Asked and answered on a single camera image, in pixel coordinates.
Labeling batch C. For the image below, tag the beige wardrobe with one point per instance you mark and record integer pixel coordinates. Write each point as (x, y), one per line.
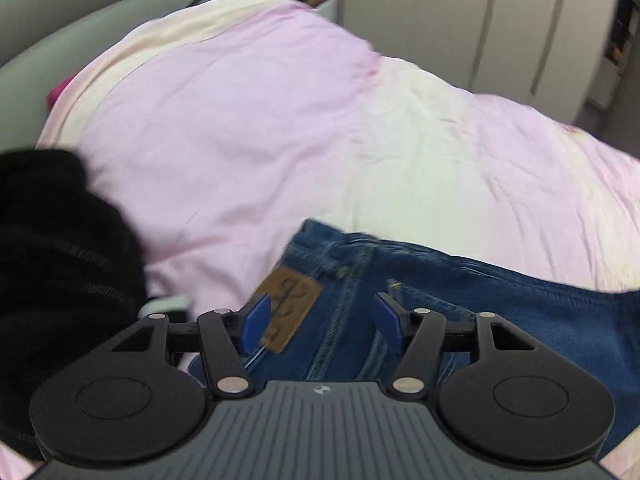
(541, 53)

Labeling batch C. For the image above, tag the blue denim jeans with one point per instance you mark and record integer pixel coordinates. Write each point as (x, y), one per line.
(338, 342)

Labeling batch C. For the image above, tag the grey bed headboard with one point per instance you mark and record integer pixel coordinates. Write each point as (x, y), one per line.
(45, 41)

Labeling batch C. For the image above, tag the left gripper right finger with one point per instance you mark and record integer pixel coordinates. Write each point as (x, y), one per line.
(495, 390)

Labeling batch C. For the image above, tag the magenta pillow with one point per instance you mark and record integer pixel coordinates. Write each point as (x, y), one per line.
(54, 94)

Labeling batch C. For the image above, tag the pink floral quilt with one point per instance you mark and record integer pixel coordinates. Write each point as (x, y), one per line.
(216, 132)

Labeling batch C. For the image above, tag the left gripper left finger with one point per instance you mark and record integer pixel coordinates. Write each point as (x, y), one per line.
(149, 389)

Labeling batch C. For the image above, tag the black garment with drawstring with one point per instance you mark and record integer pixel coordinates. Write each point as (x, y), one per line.
(71, 278)

